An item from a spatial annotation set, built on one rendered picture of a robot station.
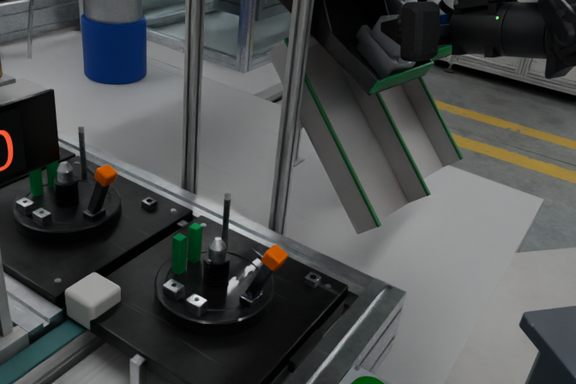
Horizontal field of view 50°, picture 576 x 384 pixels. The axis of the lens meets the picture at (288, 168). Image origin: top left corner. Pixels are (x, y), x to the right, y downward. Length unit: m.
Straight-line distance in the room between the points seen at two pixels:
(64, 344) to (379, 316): 0.36
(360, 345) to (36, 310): 0.37
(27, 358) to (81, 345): 0.06
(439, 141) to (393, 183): 0.16
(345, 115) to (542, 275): 0.44
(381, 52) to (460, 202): 0.53
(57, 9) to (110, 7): 0.47
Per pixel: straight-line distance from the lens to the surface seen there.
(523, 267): 1.12
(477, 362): 0.91
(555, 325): 0.68
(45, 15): 1.97
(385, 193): 0.91
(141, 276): 0.77
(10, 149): 0.57
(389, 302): 0.79
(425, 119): 1.06
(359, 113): 0.93
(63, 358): 0.75
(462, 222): 1.18
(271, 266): 0.65
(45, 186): 0.92
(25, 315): 0.76
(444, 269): 1.05
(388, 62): 0.78
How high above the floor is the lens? 1.46
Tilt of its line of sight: 29 degrees down
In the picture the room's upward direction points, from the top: 7 degrees clockwise
